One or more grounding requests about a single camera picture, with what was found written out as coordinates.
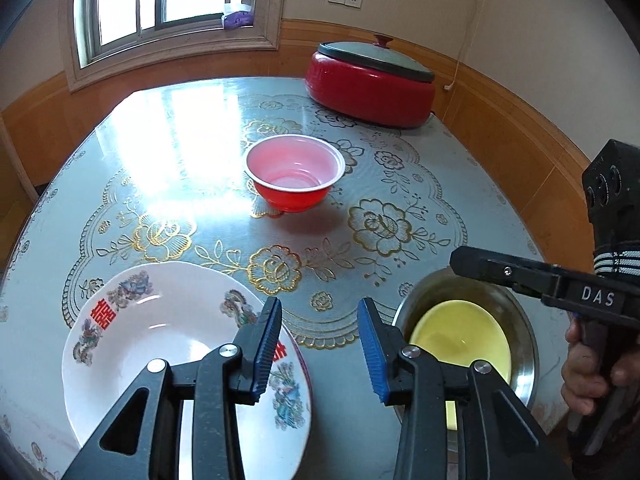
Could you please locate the white printed plate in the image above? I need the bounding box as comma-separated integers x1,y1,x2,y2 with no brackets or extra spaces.
61,260,313,480

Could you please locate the gold floral tablecloth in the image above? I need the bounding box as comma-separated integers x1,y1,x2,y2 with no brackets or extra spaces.
0,76,553,480

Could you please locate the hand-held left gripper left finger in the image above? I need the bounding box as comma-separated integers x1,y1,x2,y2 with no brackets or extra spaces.
60,296,284,480

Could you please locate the purple packet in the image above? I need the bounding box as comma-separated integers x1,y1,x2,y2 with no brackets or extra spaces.
220,2,255,28

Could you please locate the white cable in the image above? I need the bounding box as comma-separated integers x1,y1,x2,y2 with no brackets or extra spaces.
444,7,481,93

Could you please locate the red electric pot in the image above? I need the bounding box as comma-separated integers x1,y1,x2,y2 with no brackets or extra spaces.
305,52,435,129

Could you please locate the grey pot lid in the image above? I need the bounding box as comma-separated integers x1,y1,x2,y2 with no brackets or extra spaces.
318,34,436,83

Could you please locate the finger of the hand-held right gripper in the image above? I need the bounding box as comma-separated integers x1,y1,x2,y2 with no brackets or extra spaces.
449,246,569,302

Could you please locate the person's right hand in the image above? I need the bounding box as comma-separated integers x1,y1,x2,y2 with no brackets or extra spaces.
561,317,640,417

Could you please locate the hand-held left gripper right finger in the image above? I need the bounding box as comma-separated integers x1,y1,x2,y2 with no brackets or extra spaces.
356,297,571,480

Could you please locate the red plastic bowl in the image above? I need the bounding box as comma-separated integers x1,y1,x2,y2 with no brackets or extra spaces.
244,134,346,215

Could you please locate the window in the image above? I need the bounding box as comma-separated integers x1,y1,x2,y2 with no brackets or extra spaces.
60,0,288,91

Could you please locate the steel basin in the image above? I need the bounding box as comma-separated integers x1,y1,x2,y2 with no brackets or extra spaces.
391,267,541,461

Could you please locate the yellow bowl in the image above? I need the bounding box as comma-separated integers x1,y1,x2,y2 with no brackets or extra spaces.
409,300,513,432

